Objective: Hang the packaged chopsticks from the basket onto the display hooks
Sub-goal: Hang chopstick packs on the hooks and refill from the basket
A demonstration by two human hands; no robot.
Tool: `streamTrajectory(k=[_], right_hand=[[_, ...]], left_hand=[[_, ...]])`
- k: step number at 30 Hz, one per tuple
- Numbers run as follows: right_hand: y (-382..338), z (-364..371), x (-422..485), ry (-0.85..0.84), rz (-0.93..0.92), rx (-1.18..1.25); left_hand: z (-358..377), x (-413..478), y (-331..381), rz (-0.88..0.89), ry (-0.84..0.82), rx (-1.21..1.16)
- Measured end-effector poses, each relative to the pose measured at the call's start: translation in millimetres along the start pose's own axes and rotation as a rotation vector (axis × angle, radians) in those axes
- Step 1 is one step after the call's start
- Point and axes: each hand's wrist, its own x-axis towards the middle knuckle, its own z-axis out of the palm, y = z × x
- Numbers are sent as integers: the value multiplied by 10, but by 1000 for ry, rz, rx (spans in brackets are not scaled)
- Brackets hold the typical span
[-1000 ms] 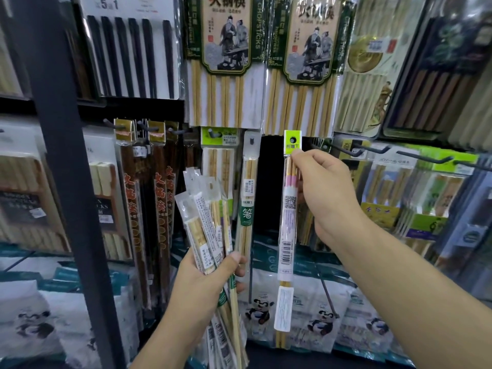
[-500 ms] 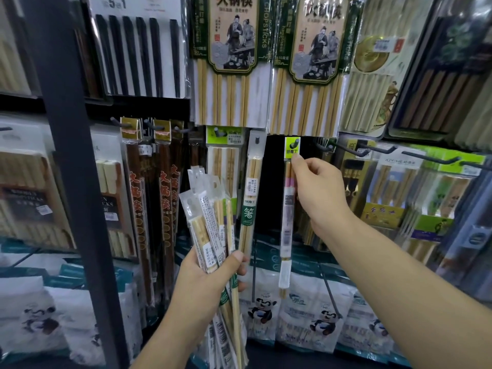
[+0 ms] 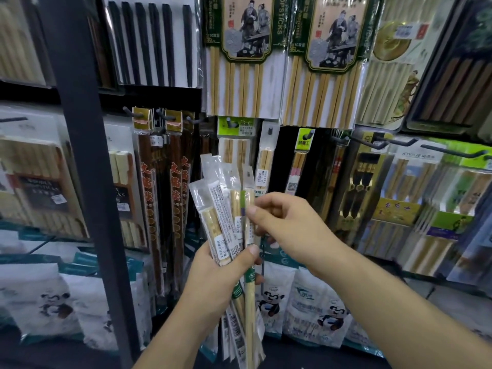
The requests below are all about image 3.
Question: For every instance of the white tipped chopsticks pack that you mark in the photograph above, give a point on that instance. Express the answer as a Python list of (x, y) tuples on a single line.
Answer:
[(125, 188)]

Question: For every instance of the pink tipped chopsticks packet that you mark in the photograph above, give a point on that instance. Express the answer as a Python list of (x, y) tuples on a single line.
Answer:
[(298, 169)]

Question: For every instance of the pale wooden chopsticks pack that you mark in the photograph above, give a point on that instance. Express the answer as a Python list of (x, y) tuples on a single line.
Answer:
[(19, 38)]

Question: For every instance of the white panda print bag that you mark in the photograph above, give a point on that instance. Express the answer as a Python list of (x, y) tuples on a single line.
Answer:
[(100, 303), (38, 299), (275, 299), (319, 307)]

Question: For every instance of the black label bamboo chopsticks pack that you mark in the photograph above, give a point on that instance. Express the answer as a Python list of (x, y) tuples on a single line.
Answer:
[(34, 180)]

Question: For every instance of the green framed bamboo chopsticks pack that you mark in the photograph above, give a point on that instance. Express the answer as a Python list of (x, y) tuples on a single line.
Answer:
[(242, 53), (330, 61)]

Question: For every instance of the red brown long chopsticks pack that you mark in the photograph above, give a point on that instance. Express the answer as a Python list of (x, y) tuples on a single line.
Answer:
[(175, 195), (188, 149), (148, 188)]

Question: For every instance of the green card bamboo chopsticks pack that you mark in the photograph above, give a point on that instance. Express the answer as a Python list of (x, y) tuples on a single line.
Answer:
[(461, 211)]

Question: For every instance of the black display hook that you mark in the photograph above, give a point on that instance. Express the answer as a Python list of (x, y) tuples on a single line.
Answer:
[(132, 113), (163, 116), (376, 142), (453, 151)]

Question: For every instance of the clear hanging bamboo chopsticks packet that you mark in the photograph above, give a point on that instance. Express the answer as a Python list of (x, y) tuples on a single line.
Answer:
[(266, 165)]

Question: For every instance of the black metal shelf post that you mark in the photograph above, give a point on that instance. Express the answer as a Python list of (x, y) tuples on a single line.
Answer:
[(82, 149)]

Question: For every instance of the person's left thumb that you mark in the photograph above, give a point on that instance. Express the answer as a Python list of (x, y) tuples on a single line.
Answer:
[(248, 259)]

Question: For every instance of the dark framed brown chopsticks pack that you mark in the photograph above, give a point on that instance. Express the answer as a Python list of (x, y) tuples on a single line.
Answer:
[(457, 80)]

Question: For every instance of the wide bamboo chopsticks clear packet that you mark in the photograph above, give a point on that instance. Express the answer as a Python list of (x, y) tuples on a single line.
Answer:
[(209, 222)]

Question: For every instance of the person's left forearm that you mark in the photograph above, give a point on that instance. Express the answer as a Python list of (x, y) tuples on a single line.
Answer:
[(180, 334)]

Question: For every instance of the person's right forearm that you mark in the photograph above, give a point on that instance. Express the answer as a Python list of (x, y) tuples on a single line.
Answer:
[(392, 315)]

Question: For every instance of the blue card bamboo chopsticks pack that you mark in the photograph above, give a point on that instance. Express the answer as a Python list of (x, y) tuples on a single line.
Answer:
[(403, 199)]

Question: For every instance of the gold disc pale chopsticks pack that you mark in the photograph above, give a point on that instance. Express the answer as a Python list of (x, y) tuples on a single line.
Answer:
[(396, 65)]

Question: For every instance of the person's left hand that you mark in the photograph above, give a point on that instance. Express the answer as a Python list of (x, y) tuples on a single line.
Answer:
[(209, 280)]

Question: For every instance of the dark long chopsticks pack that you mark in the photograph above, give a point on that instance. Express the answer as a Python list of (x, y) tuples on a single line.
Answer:
[(332, 176)]

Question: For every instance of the slim bamboo chopsticks clear packet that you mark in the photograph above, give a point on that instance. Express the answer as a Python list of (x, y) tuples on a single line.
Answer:
[(235, 203)]

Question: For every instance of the white label chopsticks clear packet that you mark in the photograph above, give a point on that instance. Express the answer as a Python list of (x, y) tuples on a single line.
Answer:
[(221, 199)]

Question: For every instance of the green band bamboo chopsticks packet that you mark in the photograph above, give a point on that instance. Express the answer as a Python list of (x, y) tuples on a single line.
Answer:
[(249, 307)]

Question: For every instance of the black chopsticks set pack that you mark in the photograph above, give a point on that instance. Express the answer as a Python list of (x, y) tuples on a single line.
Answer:
[(153, 38)]

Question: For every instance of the green header bamboo chopsticks packet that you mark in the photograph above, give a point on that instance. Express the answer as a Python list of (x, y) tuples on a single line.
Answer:
[(233, 142)]

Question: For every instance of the black gold chopsticks pack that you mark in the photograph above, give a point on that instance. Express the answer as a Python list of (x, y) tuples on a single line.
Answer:
[(361, 188)]

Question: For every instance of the person's right hand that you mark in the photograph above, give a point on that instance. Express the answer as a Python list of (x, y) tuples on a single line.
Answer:
[(299, 234)]

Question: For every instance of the person's right thumb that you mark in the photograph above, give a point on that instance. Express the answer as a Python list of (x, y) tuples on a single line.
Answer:
[(258, 220)]

